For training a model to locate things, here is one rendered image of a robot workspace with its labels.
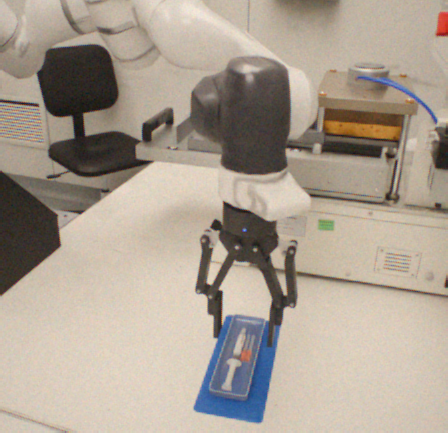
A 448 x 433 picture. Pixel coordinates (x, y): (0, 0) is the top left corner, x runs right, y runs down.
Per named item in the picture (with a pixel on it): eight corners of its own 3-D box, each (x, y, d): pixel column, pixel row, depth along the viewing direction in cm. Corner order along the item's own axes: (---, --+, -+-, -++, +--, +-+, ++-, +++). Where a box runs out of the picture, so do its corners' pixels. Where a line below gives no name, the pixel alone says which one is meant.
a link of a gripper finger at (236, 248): (244, 247, 71) (234, 242, 71) (211, 304, 76) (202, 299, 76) (249, 233, 74) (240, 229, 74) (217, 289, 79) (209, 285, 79)
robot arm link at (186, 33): (150, -6, 84) (208, 96, 64) (254, -6, 90) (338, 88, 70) (147, 56, 92) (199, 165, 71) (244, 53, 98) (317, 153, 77)
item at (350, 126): (401, 120, 113) (408, 76, 109) (406, 151, 94) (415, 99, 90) (322, 113, 117) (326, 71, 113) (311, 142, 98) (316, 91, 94)
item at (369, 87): (432, 119, 115) (444, 59, 109) (449, 166, 87) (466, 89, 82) (322, 110, 120) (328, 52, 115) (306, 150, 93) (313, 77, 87)
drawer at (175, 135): (288, 146, 123) (291, 113, 120) (272, 178, 104) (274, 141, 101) (171, 134, 130) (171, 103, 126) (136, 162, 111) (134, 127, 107)
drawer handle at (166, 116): (174, 123, 125) (174, 107, 123) (150, 141, 112) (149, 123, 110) (166, 122, 125) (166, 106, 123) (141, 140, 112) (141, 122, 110)
